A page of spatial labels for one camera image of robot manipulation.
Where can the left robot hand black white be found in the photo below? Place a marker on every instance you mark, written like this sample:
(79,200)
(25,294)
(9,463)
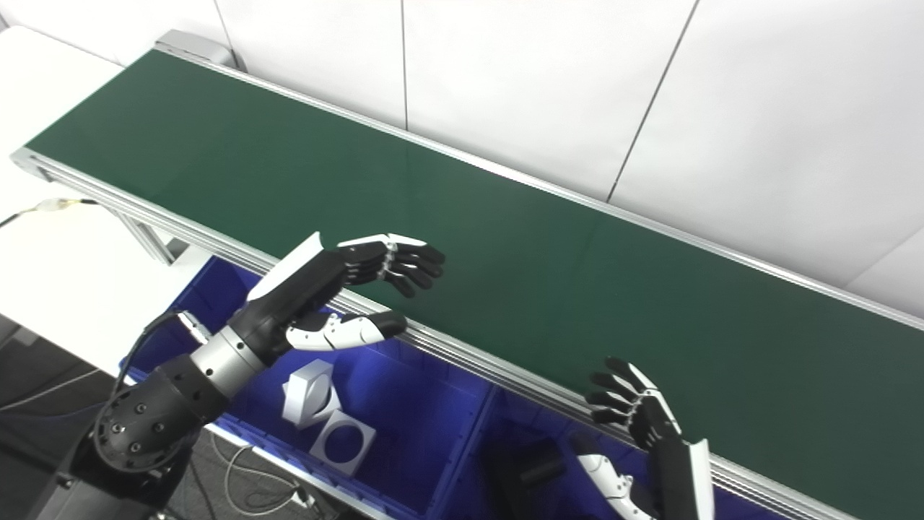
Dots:
(303,289)

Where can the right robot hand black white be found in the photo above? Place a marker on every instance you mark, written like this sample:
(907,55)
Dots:
(660,440)

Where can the white square part round hole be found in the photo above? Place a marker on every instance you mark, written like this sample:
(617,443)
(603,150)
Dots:
(310,393)
(361,458)

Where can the black part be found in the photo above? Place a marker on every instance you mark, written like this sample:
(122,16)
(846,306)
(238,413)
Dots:
(538,466)

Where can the blue plastic bin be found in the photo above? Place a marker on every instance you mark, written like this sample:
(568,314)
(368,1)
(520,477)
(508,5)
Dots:
(411,404)
(505,419)

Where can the aluminium conveyor support leg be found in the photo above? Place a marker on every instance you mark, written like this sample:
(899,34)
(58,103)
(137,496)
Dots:
(144,238)

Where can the green conveyor belt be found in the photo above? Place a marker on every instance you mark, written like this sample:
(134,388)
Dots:
(505,377)
(505,253)

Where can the grey conveyor end cap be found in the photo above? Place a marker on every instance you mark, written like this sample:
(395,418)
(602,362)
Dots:
(195,45)

